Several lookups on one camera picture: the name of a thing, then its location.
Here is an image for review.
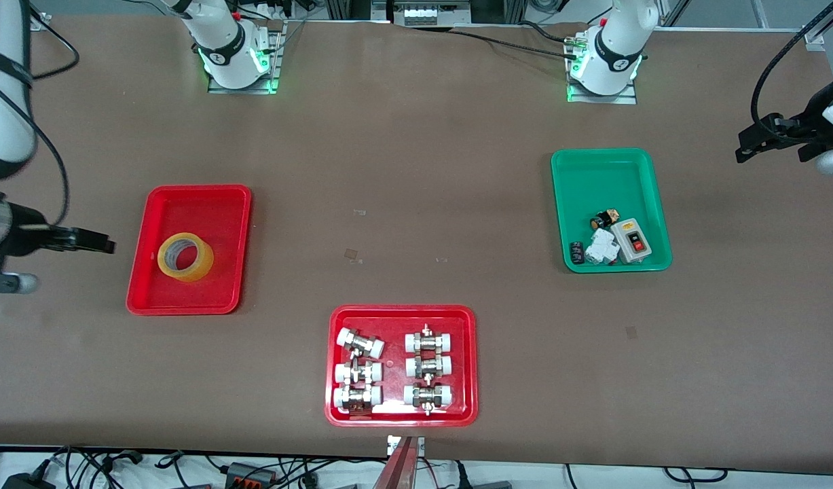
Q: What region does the grey power strip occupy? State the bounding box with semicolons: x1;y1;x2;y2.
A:
392;0;471;26

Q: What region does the aluminium camera stand profile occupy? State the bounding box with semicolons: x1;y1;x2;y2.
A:
372;435;425;489

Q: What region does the red plastic tray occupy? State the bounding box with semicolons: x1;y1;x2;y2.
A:
126;185;253;316
325;304;479;428

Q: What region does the black power adapter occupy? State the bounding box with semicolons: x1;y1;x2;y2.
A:
1;472;57;489

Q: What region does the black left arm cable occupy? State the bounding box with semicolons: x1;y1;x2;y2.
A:
750;0;833;126

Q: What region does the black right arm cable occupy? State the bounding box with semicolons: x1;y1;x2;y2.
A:
0;7;79;229

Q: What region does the yellow packing tape roll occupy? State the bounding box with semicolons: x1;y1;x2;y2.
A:
158;232;215;283

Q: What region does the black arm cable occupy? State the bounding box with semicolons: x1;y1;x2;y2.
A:
750;0;833;126
0;7;79;229

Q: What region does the black table cable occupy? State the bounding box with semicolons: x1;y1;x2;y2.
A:
518;20;583;45
452;29;580;59

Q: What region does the grey push-button switch box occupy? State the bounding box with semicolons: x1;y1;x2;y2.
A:
610;218;653;264

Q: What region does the black orange connector box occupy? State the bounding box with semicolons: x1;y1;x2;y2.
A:
224;462;279;488

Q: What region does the metal fitting with white caps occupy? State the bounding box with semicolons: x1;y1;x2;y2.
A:
334;360;383;385
403;384;454;415
337;327;386;359
405;325;454;354
405;355;453;378
333;384;383;414

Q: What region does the white circuit breaker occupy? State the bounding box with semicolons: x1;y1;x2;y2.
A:
585;228;622;266

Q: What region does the green plastic tray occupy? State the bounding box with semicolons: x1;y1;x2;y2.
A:
551;148;673;274

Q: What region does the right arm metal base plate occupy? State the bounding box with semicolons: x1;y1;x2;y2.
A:
208;20;282;94

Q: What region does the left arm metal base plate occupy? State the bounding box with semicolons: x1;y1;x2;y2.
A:
567;31;638;105

